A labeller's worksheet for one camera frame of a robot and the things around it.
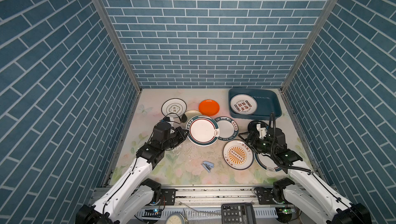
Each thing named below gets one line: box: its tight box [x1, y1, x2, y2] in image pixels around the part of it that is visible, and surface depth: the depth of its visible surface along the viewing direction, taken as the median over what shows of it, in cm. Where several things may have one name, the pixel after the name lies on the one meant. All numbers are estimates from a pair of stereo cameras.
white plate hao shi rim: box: [214, 116, 240, 142], surface depth 101 cm
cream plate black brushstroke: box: [180, 109, 203, 124], surface depth 106 cm
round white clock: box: [164, 212, 186, 224], surface depth 66 cm
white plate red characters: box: [229, 93, 258, 116], surface depth 114 cm
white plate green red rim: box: [185, 115, 220, 147], surface depth 82 cm
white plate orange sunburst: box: [222, 139, 255, 171], surface depth 88 cm
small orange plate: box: [198, 99, 220, 117], surface depth 110 cm
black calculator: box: [221, 202, 257, 224], surface depth 69 cm
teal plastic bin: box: [228, 87, 283, 119], surface depth 114 cm
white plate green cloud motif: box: [161, 98, 188, 119], surface depth 111 cm
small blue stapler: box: [201, 161, 214, 173], surface depth 84 cm
